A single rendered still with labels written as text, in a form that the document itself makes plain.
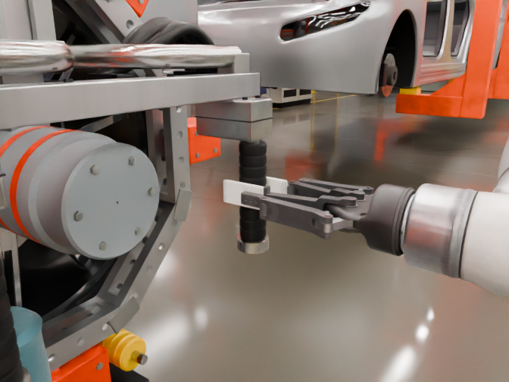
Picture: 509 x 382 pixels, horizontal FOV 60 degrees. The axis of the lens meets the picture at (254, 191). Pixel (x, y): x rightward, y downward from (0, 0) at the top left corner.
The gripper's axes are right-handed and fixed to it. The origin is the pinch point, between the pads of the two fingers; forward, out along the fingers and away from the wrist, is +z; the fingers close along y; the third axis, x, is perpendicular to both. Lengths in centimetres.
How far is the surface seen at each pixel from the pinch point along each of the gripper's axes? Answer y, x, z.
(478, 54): 339, 18, 26
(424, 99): 339, -18, 61
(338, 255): 152, -83, 51
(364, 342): 90, -83, 13
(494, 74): 533, -3, 34
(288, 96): 718, -60, 412
